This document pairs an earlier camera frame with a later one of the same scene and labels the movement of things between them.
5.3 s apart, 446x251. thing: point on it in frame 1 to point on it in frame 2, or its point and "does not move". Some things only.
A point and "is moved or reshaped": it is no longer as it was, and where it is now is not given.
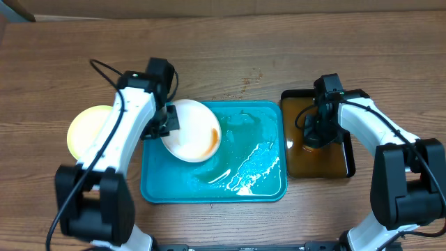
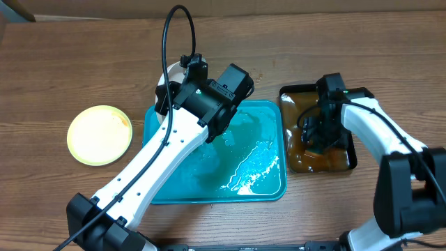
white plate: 199,135 is moved or reshaped
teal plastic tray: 249,166 does not move
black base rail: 309,246 does not move
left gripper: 173,124 to 164,106
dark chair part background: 17,6 does not move
